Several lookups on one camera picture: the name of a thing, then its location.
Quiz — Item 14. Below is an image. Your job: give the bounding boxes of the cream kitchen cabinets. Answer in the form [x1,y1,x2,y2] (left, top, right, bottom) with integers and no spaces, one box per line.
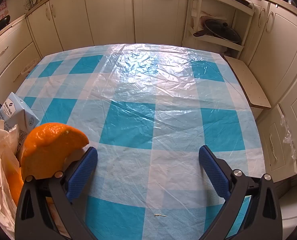
[0,0,297,180]

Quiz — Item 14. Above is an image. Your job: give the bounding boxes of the blue checkered plastic tablecloth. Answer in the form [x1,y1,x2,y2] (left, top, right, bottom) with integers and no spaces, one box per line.
[13,44,261,240]

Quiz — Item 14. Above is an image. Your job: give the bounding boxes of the dome-shaped orange peel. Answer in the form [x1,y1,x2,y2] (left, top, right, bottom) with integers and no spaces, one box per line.
[20,122,89,180]

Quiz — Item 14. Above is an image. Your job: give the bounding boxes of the white shelf rack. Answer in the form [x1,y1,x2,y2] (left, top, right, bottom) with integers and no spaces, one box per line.
[182,0,255,58]

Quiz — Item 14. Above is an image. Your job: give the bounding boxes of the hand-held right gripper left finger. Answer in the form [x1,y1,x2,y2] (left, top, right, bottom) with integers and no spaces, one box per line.
[15,147,101,240]

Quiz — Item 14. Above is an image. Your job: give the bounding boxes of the small drink carton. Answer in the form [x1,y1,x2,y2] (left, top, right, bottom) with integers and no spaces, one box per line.
[0,92,40,140]

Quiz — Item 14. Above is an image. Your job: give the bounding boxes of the small white step stool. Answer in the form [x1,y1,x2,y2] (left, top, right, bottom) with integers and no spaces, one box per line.
[224,55,271,120]

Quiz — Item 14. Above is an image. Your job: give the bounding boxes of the black pan with glass lid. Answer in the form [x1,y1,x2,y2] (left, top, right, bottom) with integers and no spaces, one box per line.
[193,19,241,43]

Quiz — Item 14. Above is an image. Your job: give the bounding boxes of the clear plastic strip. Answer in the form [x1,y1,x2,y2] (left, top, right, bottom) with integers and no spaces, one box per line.
[280,115,296,153]

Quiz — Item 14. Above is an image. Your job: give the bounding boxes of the black wok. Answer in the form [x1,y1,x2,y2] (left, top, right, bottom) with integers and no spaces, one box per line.
[0,15,11,34]

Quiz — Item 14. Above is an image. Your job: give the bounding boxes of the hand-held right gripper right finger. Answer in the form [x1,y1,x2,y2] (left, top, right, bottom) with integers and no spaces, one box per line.
[198,145,283,240]

